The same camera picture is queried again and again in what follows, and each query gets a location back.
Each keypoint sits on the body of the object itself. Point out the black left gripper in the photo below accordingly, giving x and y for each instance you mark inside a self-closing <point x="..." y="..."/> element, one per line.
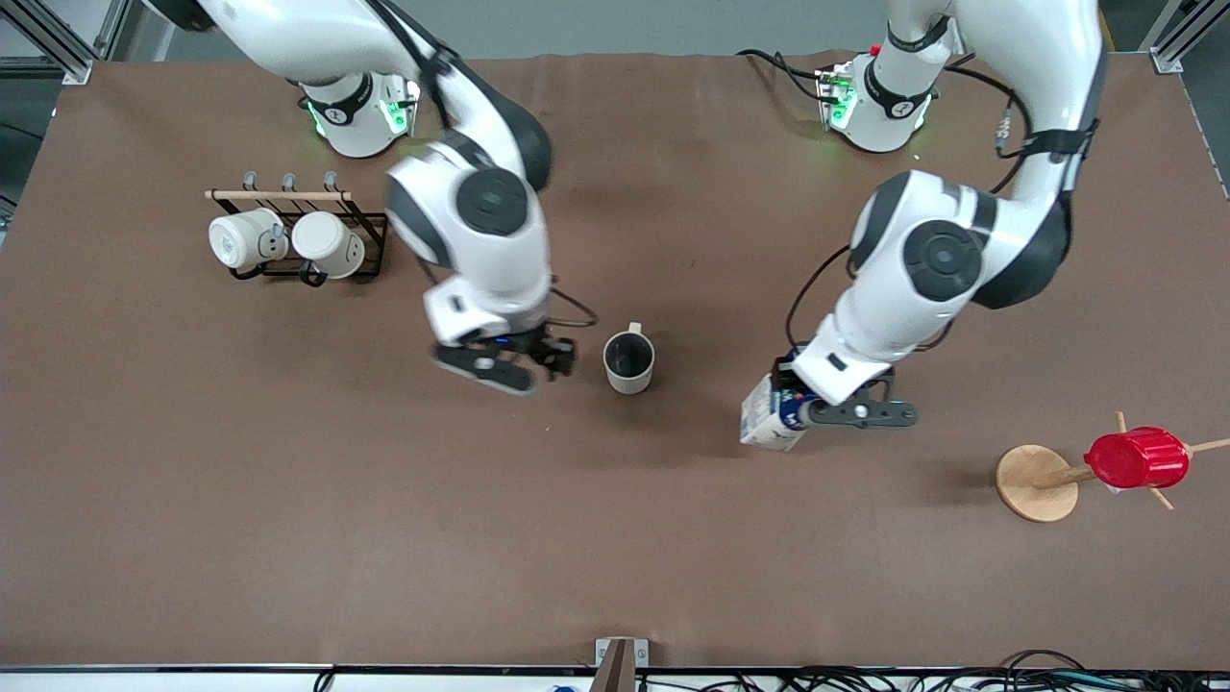
<point x="787" y="375"/>

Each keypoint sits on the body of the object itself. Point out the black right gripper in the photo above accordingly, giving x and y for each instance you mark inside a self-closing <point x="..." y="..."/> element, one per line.
<point x="540" y="347"/>

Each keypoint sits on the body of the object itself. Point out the blue white milk carton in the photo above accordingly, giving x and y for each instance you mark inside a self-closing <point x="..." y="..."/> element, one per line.
<point x="764" y="423"/>

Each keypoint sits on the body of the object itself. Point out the beige mug grey inside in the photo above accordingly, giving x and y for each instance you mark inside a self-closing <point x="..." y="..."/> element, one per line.
<point x="629" y="380"/>

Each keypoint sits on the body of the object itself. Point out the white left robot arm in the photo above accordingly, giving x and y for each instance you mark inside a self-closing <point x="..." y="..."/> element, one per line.
<point x="937" y="259"/>

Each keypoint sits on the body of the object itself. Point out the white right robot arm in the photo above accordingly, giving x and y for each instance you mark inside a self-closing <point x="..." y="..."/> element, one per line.
<point x="480" y="202"/>

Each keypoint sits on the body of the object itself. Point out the red plastic cup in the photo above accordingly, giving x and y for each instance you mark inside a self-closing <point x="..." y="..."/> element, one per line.
<point x="1139" y="459"/>

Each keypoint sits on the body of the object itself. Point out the wooden mug tree stand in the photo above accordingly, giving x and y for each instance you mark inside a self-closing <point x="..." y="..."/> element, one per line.
<point x="1033" y="485"/>

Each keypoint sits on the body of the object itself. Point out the plain white mug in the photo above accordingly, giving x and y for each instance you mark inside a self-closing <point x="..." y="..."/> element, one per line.
<point x="327" y="240"/>

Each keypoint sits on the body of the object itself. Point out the white mug with printed face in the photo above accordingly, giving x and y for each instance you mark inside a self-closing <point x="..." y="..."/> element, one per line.
<point x="235" y="240"/>

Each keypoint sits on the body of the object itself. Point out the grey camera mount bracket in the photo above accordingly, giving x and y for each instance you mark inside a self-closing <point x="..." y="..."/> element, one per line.
<point x="615" y="668"/>

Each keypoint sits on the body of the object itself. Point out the aluminium frame profile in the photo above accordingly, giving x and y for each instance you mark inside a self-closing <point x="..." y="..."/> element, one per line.
<point x="58" y="43"/>
<point x="1168" y="58"/>

